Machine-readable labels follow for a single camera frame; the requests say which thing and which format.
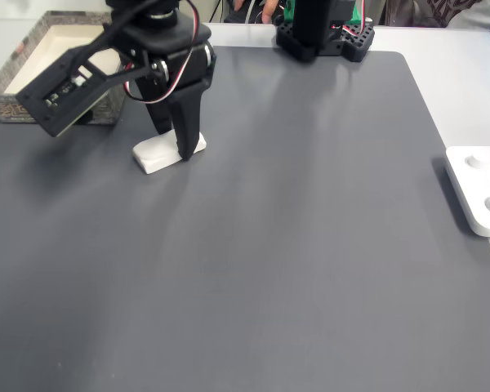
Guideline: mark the white block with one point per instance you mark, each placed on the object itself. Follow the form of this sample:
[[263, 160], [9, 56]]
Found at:
[[155, 155]]

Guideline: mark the bark pattern cardboard box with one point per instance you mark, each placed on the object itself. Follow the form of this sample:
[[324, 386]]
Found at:
[[57, 45]]

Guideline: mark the person's hand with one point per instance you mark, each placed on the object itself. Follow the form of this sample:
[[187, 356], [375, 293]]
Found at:
[[270, 10]]

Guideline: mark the green table clamp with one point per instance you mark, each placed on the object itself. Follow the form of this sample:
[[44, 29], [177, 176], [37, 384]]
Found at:
[[289, 11]]

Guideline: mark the grey table mat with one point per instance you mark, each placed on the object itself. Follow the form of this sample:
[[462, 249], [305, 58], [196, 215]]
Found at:
[[269, 224]]

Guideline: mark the person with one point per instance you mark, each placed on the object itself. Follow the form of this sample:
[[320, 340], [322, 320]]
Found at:
[[453, 10]]

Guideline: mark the white tray with round dimples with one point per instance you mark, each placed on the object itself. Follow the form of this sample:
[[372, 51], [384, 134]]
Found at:
[[477, 192]]

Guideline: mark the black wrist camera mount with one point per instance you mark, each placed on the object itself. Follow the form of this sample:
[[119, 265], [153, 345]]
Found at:
[[65, 102]]

